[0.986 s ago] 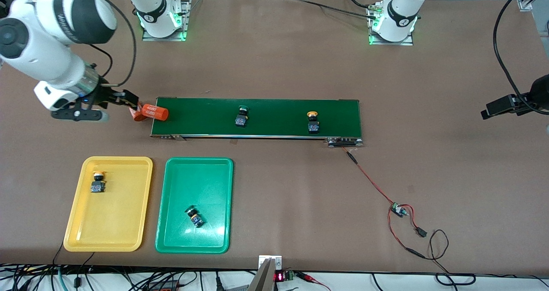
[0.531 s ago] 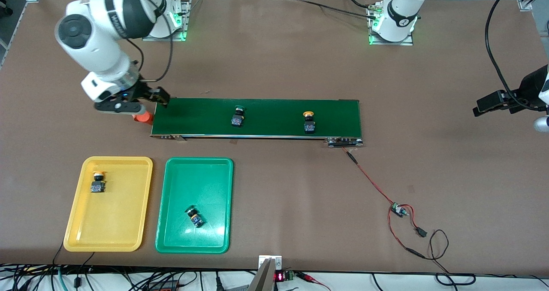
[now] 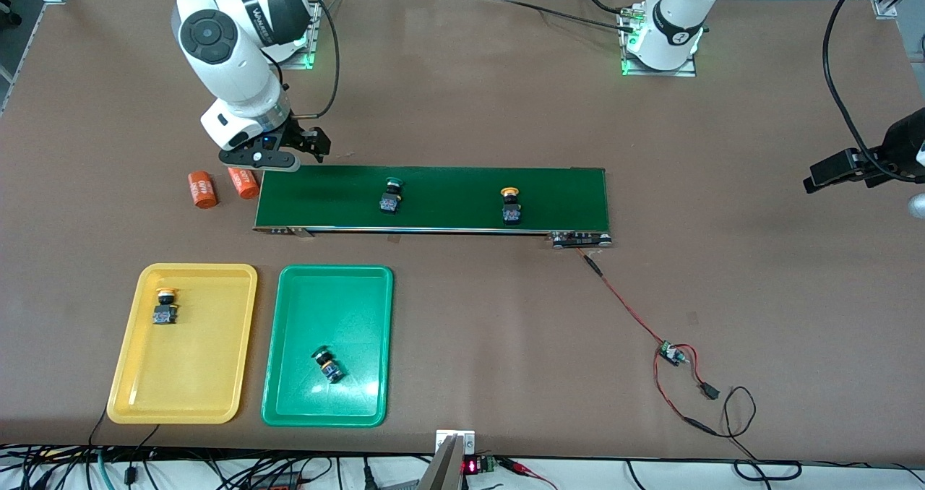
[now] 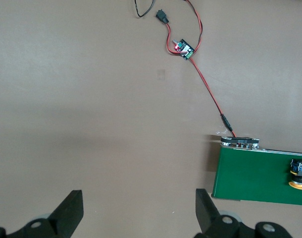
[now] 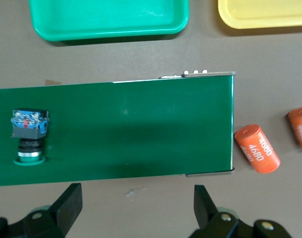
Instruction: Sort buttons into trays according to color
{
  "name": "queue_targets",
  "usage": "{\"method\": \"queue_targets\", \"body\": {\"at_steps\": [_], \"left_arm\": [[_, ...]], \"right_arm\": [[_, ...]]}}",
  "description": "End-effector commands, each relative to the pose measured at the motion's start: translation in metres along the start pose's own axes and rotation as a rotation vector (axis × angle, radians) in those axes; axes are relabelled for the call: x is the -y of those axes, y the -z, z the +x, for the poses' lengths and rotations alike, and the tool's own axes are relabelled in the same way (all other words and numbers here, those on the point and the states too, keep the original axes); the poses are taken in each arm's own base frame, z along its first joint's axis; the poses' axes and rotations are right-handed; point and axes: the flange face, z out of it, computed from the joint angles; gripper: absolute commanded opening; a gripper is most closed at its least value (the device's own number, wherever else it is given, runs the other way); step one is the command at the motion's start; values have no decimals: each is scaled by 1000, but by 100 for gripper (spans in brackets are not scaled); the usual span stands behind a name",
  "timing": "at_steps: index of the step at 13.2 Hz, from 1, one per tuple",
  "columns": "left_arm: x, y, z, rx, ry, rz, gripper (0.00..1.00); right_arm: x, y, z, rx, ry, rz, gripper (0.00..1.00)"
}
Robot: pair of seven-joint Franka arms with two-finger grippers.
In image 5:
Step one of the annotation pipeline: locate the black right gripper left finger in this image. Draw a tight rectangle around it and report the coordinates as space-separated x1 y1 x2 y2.
22 182 83 238

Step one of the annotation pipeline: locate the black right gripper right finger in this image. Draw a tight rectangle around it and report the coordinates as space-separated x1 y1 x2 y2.
190 184 241 238

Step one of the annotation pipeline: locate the green push button switch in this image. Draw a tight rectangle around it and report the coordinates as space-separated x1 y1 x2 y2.
10 109 50 166

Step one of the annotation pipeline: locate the green conveyor belt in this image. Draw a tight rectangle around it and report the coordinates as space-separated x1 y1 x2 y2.
0 70 237 187

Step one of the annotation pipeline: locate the green plastic tray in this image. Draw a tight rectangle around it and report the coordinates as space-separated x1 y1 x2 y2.
28 0 190 42

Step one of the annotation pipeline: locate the yellow plastic tray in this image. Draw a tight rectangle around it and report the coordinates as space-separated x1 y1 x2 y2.
217 0 302 30

